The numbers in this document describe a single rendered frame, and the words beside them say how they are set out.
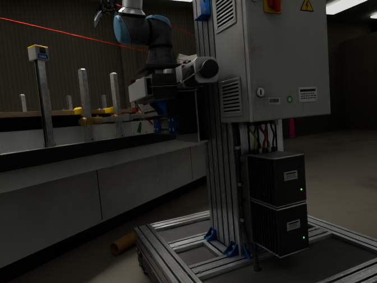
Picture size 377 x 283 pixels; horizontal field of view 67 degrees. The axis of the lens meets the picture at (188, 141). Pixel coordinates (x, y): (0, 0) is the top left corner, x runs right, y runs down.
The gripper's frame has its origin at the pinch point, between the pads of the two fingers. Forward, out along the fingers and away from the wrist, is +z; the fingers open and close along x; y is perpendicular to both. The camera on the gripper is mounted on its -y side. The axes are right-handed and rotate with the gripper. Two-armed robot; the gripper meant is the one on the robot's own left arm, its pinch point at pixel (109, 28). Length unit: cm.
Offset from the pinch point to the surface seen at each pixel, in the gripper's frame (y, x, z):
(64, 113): -27, -27, 43
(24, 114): -13, -47, 43
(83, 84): -16.1, -15.3, 27.7
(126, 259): -1, -4, 132
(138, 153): -42, 19, 75
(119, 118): 0.3, 0.6, 49.7
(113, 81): -30.8, 4.3, 24.4
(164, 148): -60, 46, 76
